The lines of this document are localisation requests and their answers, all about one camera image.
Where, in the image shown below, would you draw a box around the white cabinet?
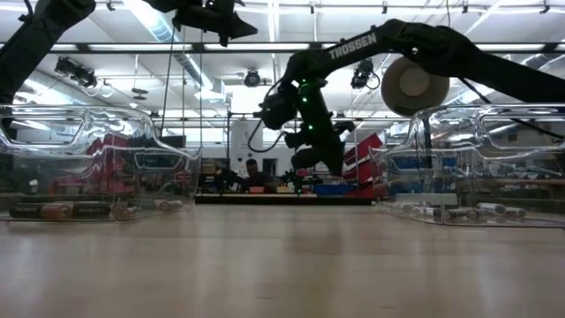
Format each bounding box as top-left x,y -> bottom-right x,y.
230,119 -> 266,173

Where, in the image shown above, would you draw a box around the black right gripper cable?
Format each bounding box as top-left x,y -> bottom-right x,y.
246,117 -> 286,155

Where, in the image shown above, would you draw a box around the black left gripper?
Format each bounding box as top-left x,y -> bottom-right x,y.
143,0 -> 260,48

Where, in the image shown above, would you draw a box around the black overhead camera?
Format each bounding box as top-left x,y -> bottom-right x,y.
243,69 -> 262,88

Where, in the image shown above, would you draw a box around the red cabinet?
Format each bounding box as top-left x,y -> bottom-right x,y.
50,134 -> 139,196

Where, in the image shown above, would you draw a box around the clear plastic tray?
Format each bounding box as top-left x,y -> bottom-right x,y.
0,103 -> 205,223
369,103 -> 565,229

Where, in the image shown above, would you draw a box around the black overhead frame beam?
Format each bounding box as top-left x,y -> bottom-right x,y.
0,42 -> 565,56

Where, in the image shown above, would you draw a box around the person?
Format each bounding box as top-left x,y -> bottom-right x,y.
239,157 -> 278,194

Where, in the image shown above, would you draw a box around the black hanging cable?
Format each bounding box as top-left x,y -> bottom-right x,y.
159,26 -> 177,138

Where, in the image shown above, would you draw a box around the red shelf rack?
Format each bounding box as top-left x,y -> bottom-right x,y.
343,132 -> 385,200

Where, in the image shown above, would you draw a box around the silver ceiling duct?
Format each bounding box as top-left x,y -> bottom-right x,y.
123,0 -> 230,105

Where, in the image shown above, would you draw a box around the blue storage bins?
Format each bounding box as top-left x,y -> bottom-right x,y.
313,183 -> 358,198

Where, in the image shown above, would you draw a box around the white desk lamp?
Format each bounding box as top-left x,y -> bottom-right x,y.
380,55 -> 451,171

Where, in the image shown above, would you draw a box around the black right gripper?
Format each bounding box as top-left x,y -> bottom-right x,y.
260,87 -> 357,177

